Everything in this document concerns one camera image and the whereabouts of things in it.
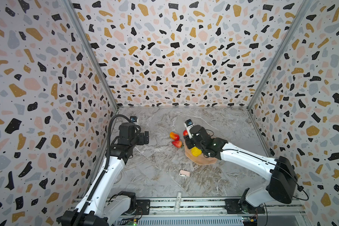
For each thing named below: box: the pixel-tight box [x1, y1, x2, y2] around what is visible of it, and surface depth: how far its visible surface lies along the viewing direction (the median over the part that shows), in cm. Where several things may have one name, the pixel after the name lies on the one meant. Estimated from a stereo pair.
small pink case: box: [178, 169, 191, 178], surface depth 86 cm
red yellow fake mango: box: [169, 131, 181, 141], surface depth 101 cm
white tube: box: [174, 191, 182, 213], surface depth 76 cm
